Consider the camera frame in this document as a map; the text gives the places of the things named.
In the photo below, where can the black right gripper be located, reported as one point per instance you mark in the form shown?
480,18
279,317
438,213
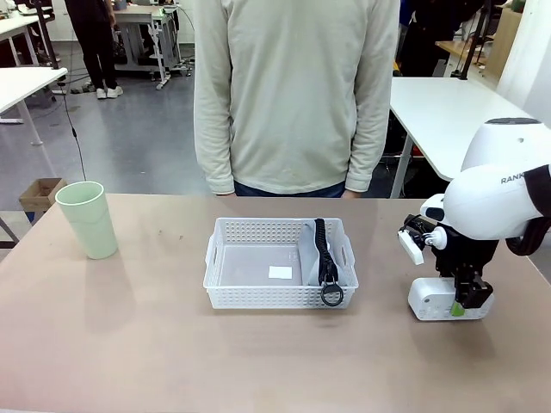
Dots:
462,258

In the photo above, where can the white rectangular box device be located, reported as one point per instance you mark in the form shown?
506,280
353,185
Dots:
432,299

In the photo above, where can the person's left forearm beige sleeve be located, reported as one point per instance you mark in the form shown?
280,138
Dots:
370,142

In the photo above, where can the person's right forearm beige sleeve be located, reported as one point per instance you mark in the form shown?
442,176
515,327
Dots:
213,142

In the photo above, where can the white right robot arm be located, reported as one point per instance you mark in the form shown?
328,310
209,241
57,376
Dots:
482,206

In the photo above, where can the white perforated plastic basket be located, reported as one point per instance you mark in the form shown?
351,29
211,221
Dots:
258,297

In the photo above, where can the large white table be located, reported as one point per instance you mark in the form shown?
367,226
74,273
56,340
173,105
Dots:
439,112

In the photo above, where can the small white paper label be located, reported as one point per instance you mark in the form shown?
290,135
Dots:
281,272

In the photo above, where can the black pole stand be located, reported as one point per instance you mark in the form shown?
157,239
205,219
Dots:
471,43

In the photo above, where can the wooden cabinet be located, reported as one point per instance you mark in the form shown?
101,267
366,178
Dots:
503,43

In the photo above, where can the bystander in dark clothes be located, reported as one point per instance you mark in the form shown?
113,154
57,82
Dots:
426,38

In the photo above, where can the person in beige sweater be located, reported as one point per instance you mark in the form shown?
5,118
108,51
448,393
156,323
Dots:
292,86

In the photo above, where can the light green plastic cup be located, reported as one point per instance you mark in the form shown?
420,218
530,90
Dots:
92,223

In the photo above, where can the white workbench with equipment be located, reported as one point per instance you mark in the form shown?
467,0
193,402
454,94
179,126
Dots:
146,26

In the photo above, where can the brown cardboard box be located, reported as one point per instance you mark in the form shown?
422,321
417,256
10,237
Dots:
41,193

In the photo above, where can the person in black clothes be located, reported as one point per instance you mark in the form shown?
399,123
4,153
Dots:
97,43

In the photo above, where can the white side table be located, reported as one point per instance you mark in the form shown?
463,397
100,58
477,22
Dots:
26,84

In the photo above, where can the white desk with clutter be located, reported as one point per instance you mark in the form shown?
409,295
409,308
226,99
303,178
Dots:
21,26

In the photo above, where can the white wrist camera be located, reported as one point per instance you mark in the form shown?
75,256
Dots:
412,249

